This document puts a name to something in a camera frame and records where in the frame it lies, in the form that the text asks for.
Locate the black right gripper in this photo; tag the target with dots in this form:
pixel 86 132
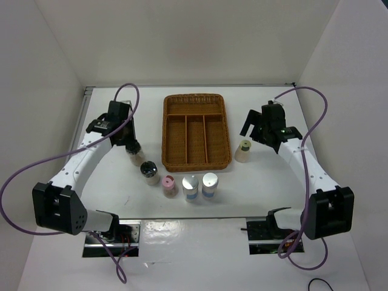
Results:
pixel 253 117

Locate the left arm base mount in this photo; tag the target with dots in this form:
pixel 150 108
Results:
pixel 125 243

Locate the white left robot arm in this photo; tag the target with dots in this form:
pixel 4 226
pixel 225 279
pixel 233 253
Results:
pixel 57 204

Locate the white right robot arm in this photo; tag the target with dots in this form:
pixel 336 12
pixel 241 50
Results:
pixel 329 207

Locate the aluminium table edge rail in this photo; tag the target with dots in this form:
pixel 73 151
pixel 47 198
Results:
pixel 81 117

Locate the brown wicker cutlery tray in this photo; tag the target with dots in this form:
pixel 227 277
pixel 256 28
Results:
pixel 195 133

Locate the pink-capped spice bottle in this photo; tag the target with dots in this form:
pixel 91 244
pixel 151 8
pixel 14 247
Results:
pixel 169 187

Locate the black-capped white spice bottle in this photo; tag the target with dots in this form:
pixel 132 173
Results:
pixel 150 173

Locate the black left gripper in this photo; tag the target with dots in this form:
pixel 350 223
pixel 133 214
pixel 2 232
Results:
pixel 132 137

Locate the silver-capped blue label shaker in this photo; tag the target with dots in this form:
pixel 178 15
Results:
pixel 190 186

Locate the green-capped white spice bottle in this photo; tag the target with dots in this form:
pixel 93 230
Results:
pixel 243 151

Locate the silver-capped blue shaker right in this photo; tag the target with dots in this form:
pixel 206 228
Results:
pixel 209 185

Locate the black-capped brown spice bottle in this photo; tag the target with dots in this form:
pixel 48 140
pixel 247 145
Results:
pixel 135 153

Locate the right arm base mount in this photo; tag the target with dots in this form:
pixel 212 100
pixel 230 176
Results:
pixel 261 239

